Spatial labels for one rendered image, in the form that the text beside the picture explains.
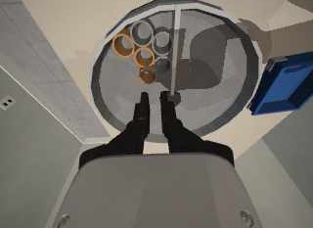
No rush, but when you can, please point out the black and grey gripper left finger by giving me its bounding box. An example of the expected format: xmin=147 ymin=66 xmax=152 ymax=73
xmin=78 ymin=92 xmax=151 ymax=170

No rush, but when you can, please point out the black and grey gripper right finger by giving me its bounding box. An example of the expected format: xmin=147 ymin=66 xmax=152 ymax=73
xmin=160 ymin=91 xmax=235 ymax=168

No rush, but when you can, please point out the bronze bushing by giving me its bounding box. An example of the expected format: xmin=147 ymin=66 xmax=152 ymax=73
xmin=134 ymin=43 xmax=155 ymax=68
xmin=112 ymin=28 xmax=136 ymax=58
xmin=139 ymin=65 xmax=157 ymax=84

